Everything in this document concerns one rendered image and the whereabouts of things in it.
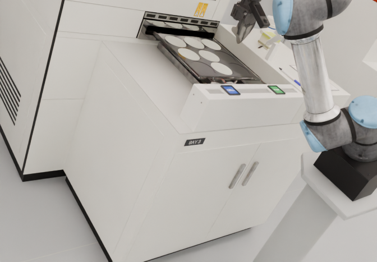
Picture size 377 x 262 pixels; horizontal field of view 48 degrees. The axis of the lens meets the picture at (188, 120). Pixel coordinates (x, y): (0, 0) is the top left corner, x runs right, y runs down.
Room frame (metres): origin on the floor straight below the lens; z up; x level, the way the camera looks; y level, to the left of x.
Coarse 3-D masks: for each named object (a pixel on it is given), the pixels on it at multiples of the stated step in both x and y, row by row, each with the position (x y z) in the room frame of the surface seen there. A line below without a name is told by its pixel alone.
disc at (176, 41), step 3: (165, 36) 1.78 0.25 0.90; (168, 36) 1.80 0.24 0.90; (171, 36) 1.81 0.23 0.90; (168, 39) 1.77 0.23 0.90; (171, 39) 1.78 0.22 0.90; (174, 39) 1.80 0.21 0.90; (177, 39) 1.81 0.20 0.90; (180, 39) 1.83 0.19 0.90; (171, 42) 1.75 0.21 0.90; (174, 42) 1.77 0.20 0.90; (177, 42) 1.78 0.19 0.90; (180, 42) 1.80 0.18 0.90; (183, 42) 1.81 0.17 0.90; (177, 45) 1.75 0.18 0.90; (180, 45) 1.76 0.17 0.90; (183, 45) 1.78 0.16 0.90
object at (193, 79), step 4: (160, 44) 1.81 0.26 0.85; (160, 48) 1.80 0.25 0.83; (164, 48) 1.79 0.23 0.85; (164, 52) 1.78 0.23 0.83; (168, 52) 1.76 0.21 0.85; (168, 56) 1.76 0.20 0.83; (172, 56) 1.74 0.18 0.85; (172, 60) 1.73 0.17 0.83; (176, 60) 1.72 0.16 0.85; (176, 64) 1.71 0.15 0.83; (180, 64) 1.70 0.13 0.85; (180, 68) 1.69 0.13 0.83; (184, 68) 1.67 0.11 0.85; (184, 72) 1.67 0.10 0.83; (188, 72) 1.65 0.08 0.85; (188, 76) 1.65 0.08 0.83; (192, 76) 1.63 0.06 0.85; (192, 80) 1.63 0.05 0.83; (196, 80) 1.61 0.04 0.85; (200, 80) 1.62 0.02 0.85; (192, 84) 1.62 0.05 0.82
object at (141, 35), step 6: (144, 18) 1.77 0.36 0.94; (144, 24) 1.76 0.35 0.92; (150, 24) 1.78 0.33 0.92; (156, 24) 1.80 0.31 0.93; (162, 24) 1.83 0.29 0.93; (168, 24) 1.85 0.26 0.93; (174, 24) 1.88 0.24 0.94; (180, 24) 1.90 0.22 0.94; (186, 24) 1.93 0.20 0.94; (192, 24) 1.97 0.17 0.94; (144, 30) 1.77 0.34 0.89; (198, 30) 1.99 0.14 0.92; (204, 30) 2.02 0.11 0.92; (210, 30) 2.05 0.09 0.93; (216, 30) 2.08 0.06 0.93; (138, 36) 1.76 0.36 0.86; (144, 36) 1.78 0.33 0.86; (150, 36) 1.80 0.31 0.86
